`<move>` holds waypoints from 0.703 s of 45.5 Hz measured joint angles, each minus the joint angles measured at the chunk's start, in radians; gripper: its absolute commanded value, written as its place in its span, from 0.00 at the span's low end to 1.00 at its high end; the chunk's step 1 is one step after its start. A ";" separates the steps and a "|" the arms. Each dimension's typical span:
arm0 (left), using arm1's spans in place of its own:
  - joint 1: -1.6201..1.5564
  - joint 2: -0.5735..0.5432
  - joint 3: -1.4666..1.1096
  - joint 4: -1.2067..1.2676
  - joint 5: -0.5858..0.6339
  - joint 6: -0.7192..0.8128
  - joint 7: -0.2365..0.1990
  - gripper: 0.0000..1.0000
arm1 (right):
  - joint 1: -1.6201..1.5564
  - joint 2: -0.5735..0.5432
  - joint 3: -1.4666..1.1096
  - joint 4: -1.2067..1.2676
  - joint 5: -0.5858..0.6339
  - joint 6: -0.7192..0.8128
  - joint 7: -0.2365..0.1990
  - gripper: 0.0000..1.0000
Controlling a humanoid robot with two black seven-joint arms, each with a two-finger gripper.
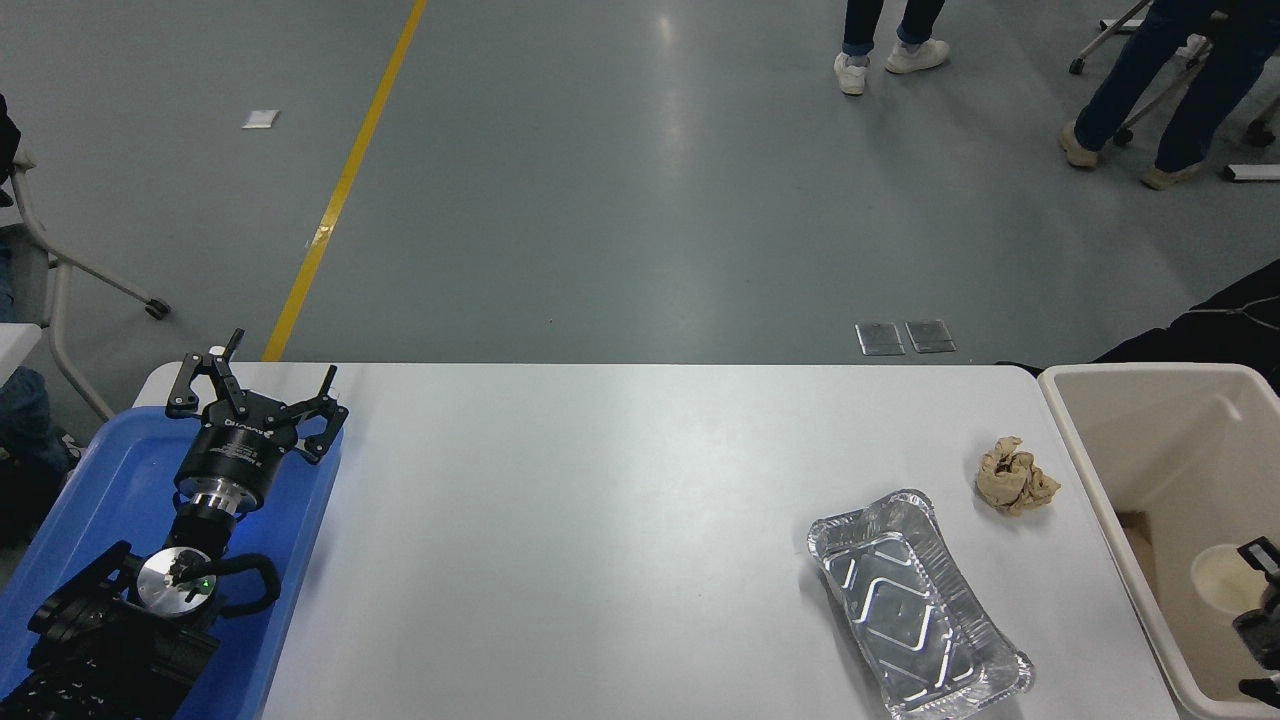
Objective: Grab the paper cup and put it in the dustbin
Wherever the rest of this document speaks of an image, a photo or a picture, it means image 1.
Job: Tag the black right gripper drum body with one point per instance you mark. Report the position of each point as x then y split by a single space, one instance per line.
1265 692

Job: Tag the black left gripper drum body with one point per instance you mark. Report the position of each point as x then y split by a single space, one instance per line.
238 452

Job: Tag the white paper cup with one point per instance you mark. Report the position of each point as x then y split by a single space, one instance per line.
1222 585

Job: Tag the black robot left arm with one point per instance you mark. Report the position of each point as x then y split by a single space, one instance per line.
80 620

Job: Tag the blue plastic tray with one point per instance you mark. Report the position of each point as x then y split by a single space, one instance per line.
100 480

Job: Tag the seated person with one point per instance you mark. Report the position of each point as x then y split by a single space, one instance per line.
25 420

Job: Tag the white side table corner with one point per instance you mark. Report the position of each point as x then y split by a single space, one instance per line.
15 350

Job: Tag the large pale plastic bin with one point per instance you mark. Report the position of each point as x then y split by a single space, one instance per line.
1150 440

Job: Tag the crumpled tan paper ball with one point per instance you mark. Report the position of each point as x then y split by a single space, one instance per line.
1015 480

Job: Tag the silver foil tray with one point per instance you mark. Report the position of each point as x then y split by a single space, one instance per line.
910 600

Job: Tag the square metal floor plate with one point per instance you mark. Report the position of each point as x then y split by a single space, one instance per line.
880 338
930 336

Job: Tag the white metal floor foot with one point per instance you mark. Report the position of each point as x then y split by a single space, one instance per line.
1252 172

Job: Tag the person with tan shoes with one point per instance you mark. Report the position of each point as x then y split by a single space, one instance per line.
1210 90

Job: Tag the grey office chair white legs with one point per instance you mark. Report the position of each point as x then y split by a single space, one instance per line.
1105 35

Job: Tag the person with white shoes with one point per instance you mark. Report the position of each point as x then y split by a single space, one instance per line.
870 40

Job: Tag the grey wheeled chair frame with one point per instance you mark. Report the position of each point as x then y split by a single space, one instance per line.
100 283

